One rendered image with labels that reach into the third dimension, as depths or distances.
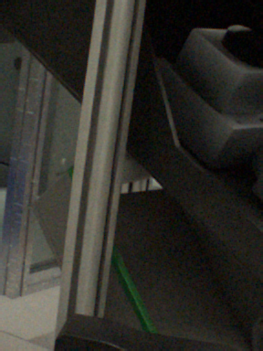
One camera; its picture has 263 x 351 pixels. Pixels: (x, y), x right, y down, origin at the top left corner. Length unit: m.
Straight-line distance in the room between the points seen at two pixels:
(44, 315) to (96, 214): 0.88
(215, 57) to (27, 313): 0.88
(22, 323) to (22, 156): 0.22
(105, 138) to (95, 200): 0.03
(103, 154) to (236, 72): 0.09
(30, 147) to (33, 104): 0.06
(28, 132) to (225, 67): 0.85
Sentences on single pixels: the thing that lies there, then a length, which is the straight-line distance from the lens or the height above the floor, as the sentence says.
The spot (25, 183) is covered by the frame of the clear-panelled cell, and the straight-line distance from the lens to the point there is 1.49.
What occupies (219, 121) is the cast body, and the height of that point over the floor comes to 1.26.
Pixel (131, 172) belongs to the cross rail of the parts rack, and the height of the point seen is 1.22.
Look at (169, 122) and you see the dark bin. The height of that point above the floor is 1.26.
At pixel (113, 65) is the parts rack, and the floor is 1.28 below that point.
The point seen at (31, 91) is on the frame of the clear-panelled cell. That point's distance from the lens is 1.47.
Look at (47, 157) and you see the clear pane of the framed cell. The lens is 1.54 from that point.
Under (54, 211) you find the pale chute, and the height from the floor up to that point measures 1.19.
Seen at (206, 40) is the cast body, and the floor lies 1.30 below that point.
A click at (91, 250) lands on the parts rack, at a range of 0.61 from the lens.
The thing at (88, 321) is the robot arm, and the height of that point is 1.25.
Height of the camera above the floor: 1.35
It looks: 12 degrees down
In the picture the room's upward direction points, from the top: 8 degrees clockwise
